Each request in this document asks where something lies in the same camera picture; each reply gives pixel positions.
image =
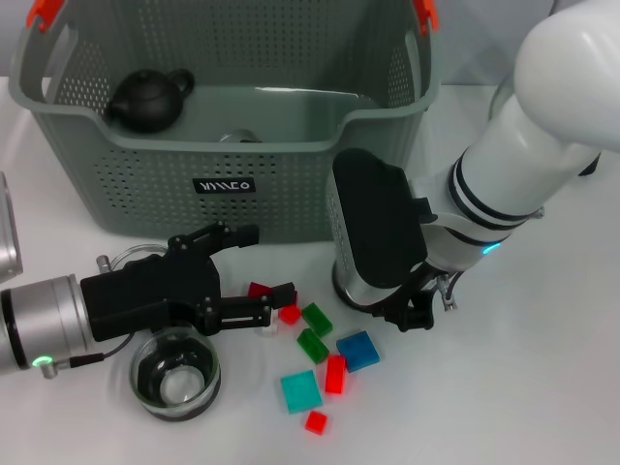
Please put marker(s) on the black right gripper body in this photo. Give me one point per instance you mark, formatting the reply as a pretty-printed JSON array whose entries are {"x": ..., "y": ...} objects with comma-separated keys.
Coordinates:
[{"x": 414, "y": 305}]

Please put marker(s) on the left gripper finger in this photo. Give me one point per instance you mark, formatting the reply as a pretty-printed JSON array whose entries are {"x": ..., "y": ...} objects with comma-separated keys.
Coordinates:
[
  {"x": 232, "y": 235},
  {"x": 242, "y": 315}
]

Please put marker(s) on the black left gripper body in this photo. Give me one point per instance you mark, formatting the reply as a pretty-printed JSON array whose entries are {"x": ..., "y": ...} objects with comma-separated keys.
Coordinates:
[{"x": 145, "y": 295}]

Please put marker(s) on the glass teacup with black base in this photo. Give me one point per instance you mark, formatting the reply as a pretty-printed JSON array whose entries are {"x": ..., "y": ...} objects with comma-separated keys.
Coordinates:
[
  {"x": 239, "y": 137},
  {"x": 140, "y": 248},
  {"x": 174, "y": 387}
]

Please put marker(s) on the grey perforated plastic storage bin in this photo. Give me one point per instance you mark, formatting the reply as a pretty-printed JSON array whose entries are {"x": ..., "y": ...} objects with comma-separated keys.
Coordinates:
[{"x": 242, "y": 194}]

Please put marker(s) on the white toy brick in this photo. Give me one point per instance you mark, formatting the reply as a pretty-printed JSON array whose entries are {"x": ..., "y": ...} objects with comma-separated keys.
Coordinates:
[{"x": 266, "y": 331}]

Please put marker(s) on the dark red toy brick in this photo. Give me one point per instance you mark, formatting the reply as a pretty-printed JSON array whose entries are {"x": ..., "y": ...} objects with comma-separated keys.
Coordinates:
[{"x": 259, "y": 289}]

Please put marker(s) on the small red toy brick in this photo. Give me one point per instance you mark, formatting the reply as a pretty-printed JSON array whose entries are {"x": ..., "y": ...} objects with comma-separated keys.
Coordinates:
[
  {"x": 289, "y": 315},
  {"x": 316, "y": 421}
]

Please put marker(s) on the blue square toy brick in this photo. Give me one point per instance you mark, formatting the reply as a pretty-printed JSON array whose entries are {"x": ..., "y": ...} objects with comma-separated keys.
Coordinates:
[{"x": 357, "y": 351}]

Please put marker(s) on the green toy brick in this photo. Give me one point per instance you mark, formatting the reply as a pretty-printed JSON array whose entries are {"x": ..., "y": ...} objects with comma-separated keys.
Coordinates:
[
  {"x": 312, "y": 345},
  {"x": 317, "y": 319}
]

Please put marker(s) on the teal square toy brick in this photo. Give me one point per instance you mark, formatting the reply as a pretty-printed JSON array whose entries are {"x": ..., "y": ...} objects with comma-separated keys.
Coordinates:
[{"x": 300, "y": 391}]

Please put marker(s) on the long red toy brick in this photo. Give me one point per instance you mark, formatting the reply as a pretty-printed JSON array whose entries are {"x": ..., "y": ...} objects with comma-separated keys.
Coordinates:
[{"x": 334, "y": 374}]

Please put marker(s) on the black clay teapot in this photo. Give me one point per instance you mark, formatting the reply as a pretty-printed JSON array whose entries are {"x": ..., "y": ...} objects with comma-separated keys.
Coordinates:
[{"x": 145, "y": 102}]

